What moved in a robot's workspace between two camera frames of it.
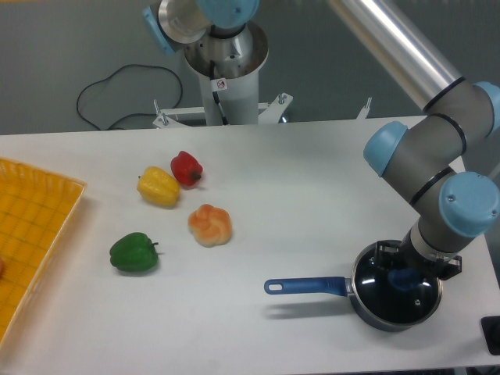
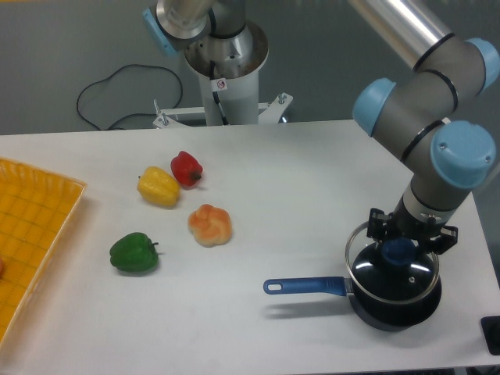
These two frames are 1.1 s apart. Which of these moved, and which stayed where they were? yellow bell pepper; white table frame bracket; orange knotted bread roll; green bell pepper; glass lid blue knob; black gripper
Moved: glass lid blue knob; black gripper
Stayed: orange knotted bread roll; yellow bell pepper; green bell pepper; white table frame bracket
